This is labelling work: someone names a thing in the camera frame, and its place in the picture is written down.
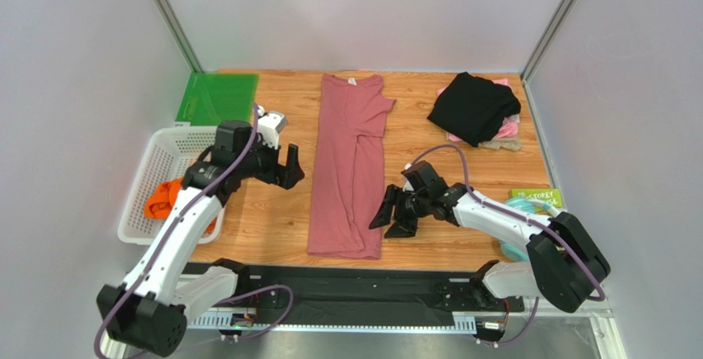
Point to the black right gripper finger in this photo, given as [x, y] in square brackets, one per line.
[386, 210]
[402, 229]

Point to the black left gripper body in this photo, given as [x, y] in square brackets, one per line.
[262, 163]

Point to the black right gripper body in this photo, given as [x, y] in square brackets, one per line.
[406, 208]

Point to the dusty red t-shirt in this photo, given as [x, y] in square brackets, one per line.
[349, 168]

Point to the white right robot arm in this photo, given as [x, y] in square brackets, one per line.
[564, 265]

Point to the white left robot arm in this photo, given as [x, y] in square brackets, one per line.
[149, 310]

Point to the green plastic folder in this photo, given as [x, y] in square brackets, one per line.
[211, 98]

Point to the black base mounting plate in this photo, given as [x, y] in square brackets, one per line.
[329, 296]

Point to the white plastic laundry basket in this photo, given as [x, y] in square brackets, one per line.
[169, 153]

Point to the orange t-shirt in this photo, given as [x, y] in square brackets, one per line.
[160, 204]

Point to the black folded t-shirt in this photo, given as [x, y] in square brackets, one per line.
[473, 108]

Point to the teal headphones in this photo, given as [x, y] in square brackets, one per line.
[530, 205]

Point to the beige folded t-shirt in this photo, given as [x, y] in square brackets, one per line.
[509, 143]

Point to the pink folded t-shirt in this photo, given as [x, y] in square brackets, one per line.
[509, 127]

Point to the green children's book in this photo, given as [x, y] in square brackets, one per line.
[541, 198]

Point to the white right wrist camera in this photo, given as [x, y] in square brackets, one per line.
[408, 178]

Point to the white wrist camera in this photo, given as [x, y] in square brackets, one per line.
[408, 178]
[270, 124]

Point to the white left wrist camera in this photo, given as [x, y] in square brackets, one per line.
[270, 124]

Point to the aluminium frame rail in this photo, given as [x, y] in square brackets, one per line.
[236, 322]

